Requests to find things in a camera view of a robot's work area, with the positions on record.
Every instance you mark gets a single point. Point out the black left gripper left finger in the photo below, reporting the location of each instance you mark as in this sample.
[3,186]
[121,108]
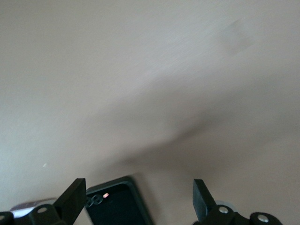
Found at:
[70,201]

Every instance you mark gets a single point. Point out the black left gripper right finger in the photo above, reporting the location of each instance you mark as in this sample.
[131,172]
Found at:
[201,199]

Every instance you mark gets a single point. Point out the pink white flip phone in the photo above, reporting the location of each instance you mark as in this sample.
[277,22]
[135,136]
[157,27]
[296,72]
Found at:
[30,203]

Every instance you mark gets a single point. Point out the black square flip phone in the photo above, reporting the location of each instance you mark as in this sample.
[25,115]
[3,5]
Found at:
[117,211]

